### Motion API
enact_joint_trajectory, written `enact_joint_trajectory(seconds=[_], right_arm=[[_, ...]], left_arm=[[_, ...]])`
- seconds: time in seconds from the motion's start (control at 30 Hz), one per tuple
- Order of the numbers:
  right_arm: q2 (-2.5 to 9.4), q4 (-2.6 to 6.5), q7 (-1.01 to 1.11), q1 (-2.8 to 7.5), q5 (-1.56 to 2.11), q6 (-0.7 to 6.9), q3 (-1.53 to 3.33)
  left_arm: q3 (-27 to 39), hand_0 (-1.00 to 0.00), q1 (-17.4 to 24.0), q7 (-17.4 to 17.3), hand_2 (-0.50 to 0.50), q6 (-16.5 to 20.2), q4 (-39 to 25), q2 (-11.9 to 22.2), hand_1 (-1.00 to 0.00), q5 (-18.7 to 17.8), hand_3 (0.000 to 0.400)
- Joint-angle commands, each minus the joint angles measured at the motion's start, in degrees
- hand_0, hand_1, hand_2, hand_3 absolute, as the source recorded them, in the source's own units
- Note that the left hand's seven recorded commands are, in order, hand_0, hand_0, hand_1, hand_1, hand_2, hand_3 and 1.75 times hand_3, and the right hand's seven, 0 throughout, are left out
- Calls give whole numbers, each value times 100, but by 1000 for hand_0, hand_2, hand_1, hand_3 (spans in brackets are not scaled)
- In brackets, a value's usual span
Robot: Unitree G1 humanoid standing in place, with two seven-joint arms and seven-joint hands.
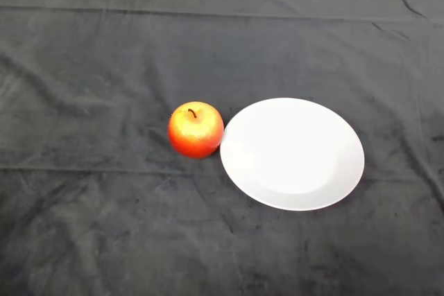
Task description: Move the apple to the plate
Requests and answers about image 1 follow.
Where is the white round plate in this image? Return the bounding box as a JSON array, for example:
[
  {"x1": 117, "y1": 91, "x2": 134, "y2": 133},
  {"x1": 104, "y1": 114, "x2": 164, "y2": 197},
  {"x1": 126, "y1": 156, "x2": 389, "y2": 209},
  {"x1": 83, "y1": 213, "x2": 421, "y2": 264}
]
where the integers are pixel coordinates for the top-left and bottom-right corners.
[{"x1": 219, "y1": 97, "x2": 366, "y2": 212}]

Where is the black cloth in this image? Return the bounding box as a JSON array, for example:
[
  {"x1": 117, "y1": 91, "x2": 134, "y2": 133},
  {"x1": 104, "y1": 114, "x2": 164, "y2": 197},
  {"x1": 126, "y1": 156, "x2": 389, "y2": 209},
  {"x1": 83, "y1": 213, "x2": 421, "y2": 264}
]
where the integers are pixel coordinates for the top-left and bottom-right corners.
[{"x1": 0, "y1": 0, "x2": 444, "y2": 296}]

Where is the red yellow apple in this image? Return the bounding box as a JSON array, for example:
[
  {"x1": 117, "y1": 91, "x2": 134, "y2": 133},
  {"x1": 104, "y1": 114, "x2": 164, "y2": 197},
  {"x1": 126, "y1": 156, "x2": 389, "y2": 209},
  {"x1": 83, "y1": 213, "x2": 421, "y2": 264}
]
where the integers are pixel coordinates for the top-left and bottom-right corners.
[{"x1": 167, "y1": 101, "x2": 225, "y2": 159}]

